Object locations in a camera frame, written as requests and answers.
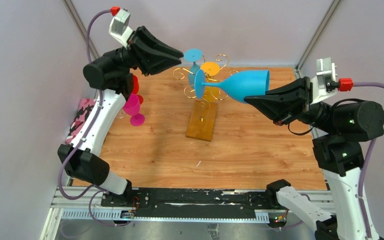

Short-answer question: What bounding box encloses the clear wine glass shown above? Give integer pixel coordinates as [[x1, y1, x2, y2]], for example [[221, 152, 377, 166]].
[[115, 108, 127, 119]]

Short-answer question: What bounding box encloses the pink wine glass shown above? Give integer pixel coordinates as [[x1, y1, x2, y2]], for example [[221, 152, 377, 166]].
[[122, 93, 145, 127]]

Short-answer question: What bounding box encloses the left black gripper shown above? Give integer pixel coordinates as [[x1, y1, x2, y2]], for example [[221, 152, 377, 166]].
[[103, 27, 183, 77]]

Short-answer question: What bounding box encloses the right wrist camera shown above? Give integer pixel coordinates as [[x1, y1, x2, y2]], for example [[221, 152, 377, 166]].
[[310, 57, 339, 105]]

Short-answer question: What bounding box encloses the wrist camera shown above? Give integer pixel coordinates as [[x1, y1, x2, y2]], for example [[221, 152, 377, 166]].
[[108, 8, 135, 49], [310, 57, 339, 105]]

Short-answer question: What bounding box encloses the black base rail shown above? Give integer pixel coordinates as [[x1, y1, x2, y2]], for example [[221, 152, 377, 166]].
[[51, 187, 292, 224]]

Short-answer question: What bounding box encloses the pink camouflage cloth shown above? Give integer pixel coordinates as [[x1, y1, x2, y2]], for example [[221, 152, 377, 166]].
[[65, 98, 96, 145]]

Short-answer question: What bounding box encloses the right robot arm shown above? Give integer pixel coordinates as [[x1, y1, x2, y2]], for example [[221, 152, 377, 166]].
[[244, 77, 384, 240]]

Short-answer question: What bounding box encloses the red wine glass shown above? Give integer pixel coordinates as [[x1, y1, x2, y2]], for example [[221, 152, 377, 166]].
[[132, 75, 144, 104]]

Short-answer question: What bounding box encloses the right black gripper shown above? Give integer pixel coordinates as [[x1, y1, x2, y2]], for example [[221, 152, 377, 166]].
[[242, 73, 338, 133]]

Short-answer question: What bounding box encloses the blue wine glass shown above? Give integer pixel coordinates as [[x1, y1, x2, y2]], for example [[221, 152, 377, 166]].
[[194, 69, 270, 103], [184, 48, 203, 86]]

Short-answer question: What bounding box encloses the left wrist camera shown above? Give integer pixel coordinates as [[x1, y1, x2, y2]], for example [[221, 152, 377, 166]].
[[108, 8, 135, 49]]

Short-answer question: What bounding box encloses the wooden rack base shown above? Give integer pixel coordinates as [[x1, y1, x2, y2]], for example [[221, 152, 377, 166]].
[[185, 100, 218, 142]]

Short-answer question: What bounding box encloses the gold wire glass rack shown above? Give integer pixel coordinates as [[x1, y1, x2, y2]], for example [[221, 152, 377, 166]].
[[173, 54, 241, 121]]

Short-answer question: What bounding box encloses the purple cable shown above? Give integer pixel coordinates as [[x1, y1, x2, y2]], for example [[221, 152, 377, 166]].
[[57, 6, 137, 228], [339, 78, 384, 240]]

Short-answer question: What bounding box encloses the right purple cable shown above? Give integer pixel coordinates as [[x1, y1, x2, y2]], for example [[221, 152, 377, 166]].
[[339, 78, 384, 240]]

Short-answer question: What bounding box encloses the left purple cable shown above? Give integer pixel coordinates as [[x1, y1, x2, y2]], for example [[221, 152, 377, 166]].
[[57, 6, 137, 228]]

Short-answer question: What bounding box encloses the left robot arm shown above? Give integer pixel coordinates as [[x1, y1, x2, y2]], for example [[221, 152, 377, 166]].
[[57, 26, 184, 207]]

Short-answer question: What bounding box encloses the yellow wine glass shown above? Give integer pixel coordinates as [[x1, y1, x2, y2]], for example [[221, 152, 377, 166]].
[[200, 61, 221, 103]]

